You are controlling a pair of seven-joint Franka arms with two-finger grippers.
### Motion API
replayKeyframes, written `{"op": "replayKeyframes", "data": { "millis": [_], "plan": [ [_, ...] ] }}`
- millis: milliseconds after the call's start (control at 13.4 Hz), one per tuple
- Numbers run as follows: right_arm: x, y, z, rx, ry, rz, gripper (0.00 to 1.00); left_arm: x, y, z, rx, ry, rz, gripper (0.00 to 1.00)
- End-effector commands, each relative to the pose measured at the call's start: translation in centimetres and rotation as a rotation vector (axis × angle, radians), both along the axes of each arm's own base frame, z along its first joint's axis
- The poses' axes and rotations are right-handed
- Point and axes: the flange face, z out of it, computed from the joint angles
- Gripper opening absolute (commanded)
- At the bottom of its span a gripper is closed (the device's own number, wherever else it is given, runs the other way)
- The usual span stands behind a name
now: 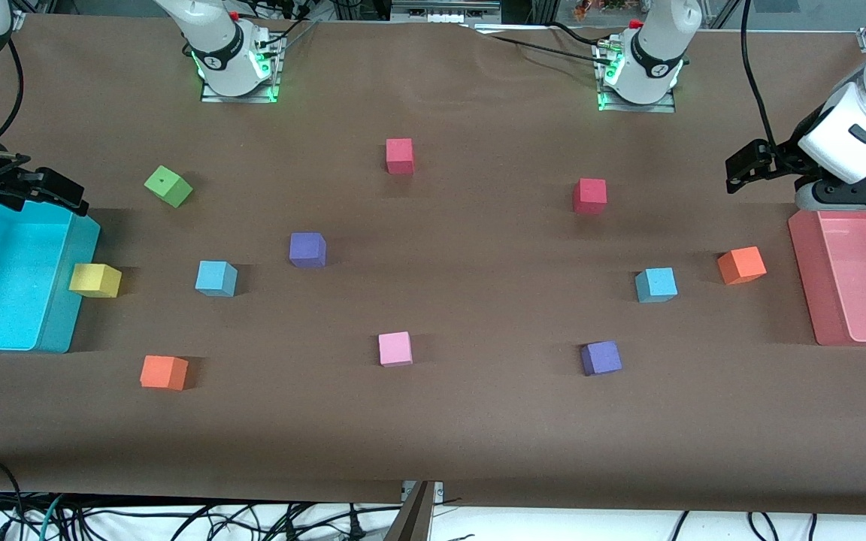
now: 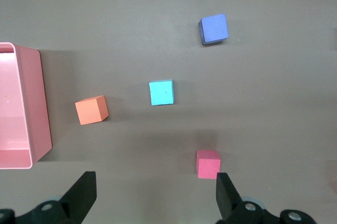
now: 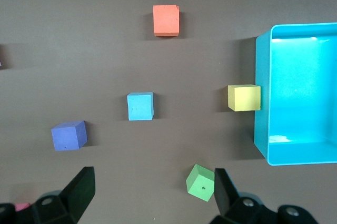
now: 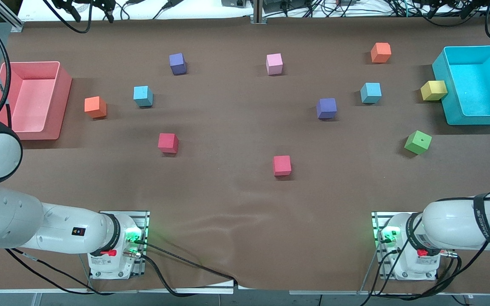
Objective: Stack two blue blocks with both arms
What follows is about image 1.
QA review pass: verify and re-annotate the light blue foam block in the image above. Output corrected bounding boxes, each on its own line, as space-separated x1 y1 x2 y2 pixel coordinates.
195 260 238 298
634 267 679 304

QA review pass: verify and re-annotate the pink plastic bin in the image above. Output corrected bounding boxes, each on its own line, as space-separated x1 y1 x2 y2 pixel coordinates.
788 209 866 347

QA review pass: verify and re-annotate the orange foam block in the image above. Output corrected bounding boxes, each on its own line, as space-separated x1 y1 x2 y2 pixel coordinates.
140 355 189 391
717 246 768 286

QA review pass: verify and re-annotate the yellow foam block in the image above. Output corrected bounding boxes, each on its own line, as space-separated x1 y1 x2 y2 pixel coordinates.
68 263 123 299

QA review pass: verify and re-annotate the green foam block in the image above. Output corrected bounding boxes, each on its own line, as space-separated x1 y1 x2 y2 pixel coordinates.
144 165 195 209

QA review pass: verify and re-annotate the red foam block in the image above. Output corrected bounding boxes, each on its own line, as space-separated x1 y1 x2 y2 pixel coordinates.
386 138 414 175
573 178 607 215

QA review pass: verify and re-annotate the purple foam block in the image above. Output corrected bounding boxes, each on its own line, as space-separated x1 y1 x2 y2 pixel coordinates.
580 340 623 376
289 231 327 269

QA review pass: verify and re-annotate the grey device box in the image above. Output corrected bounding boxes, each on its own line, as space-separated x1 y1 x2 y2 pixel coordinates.
390 0 501 23

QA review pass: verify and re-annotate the brown table cover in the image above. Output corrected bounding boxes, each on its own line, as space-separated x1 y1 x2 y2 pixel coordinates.
0 14 866 519

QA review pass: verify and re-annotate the pink foam block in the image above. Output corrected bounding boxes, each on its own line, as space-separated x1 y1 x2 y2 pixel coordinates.
378 331 413 368

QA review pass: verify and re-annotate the grey metal bar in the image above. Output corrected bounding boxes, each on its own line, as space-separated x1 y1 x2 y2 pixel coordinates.
384 481 445 541

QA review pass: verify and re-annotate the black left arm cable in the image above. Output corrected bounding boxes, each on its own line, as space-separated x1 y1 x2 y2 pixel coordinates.
740 0 781 151

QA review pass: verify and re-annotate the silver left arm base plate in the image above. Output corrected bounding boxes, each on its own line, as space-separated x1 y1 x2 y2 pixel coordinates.
597 41 678 113

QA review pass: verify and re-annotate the teal floor cable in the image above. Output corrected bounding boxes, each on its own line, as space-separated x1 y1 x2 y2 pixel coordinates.
37 492 67 541

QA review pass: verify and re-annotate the black table cable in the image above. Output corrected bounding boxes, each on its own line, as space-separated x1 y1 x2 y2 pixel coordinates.
253 11 321 53
463 23 607 65

